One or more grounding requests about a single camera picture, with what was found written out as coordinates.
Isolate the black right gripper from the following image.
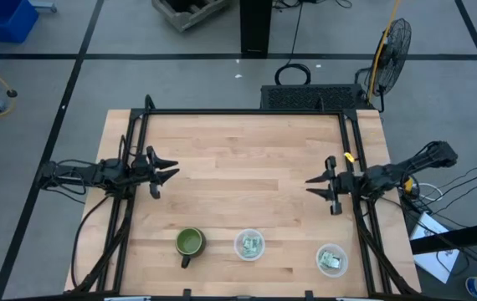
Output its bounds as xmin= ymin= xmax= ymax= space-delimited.
xmin=305 ymin=155 xmax=355 ymax=217

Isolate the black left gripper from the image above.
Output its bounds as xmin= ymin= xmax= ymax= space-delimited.
xmin=131 ymin=145 xmax=181 ymax=201

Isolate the clear plastic round container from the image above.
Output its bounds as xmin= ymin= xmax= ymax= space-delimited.
xmin=315 ymin=242 xmax=349 ymax=278
xmin=233 ymin=227 xmax=266 ymax=263

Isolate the dark green ceramic mug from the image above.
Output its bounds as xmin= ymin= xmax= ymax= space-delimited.
xmin=174 ymin=227 xmax=208 ymax=269

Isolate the black perforated computer tower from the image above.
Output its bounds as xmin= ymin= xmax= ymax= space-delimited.
xmin=259 ymin=83 xmax=369 ymax=110

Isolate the white printed paper sheet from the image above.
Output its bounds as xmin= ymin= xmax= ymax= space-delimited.
xmin=409 ymin=212 xmax=459 ymax=284

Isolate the black metal beam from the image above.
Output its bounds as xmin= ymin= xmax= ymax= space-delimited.
xmin=409 ymin=217 xmax=477 ymax=255

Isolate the black floor fan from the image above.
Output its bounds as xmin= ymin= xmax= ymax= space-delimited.
xmin=355 ymin=17 xmax=413 ymax=113

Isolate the grey moulded pallet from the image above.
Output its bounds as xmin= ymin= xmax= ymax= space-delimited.
xmin=151 ymin=0 xmax=231 ymax=33

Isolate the black upright pillar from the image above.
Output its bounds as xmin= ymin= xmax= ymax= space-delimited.
xmin=239 ymin=0 xmax=273 ymax=59

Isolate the blue plastic bin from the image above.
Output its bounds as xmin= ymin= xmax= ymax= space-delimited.
xmin=0 ymin=0 xmax=39 ymax=44

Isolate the black aluminium table frame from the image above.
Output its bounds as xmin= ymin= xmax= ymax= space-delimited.
xmin=70 ymin=94 xmax=419 ymax=300

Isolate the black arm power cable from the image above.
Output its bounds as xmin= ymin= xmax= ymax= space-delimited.
xmin=70 ymin=194 xmax=112 ymax=289

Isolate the white looped cable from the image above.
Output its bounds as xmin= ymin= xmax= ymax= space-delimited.
xmin=412 ymin=182 xmax=444 ymax=202

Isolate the black coiled floor cable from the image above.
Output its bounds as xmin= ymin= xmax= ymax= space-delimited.
xmin=274 ymin=0 xmax=311 ymax=87

